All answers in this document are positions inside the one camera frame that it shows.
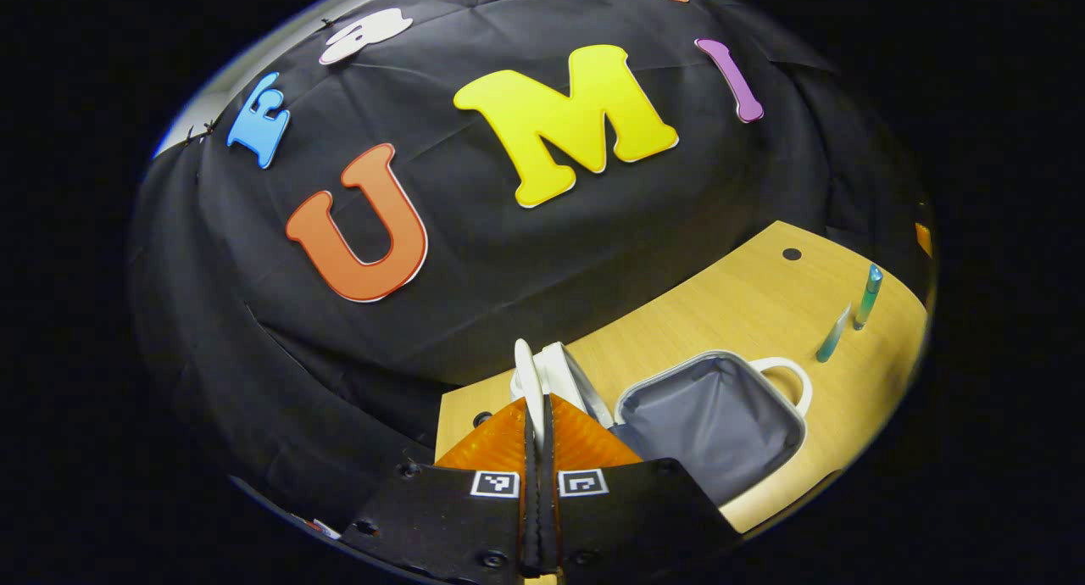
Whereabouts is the black backdrop cloth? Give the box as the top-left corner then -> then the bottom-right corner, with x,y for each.
131,0 -> 933,535

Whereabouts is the blue cap skincare bottle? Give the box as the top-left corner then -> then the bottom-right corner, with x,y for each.
852,263 -> 884,332

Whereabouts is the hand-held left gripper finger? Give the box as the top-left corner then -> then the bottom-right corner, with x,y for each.
542,396 -> 743,585
352,396 -> 543,585

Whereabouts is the small white suitcase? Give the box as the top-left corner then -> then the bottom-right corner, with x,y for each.
509,339 -> 815,510

